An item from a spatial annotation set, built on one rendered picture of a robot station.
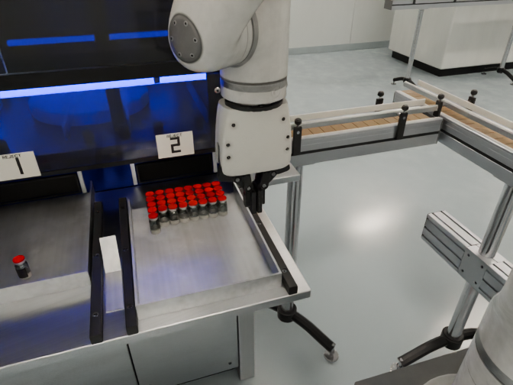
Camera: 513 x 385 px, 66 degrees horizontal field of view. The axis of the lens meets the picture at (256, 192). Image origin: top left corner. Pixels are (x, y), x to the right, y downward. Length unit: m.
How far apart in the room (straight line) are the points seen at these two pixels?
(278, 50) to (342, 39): 5.94
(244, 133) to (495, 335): 0.36
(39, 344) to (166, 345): 0.70
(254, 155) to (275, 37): 0.15
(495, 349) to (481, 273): 1.03
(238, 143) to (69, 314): 0.44
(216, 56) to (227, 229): 0.55
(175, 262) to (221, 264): 0.09
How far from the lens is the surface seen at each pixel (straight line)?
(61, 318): 0.79
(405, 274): 2.18
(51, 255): 0.93
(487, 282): 1.53
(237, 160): 0.53
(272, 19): 0.46
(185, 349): 1.45
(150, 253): 0.86
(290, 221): 1.39
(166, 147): 0.96
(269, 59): 0.47
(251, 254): 0.83
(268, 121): 0.52
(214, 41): 0.40
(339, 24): 6.34
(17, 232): 1.03
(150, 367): 1.49
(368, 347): 1.83
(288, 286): 0.74
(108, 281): 0.82
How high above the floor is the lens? 1.43
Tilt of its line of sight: 33 degrees down
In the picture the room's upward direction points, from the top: straight up
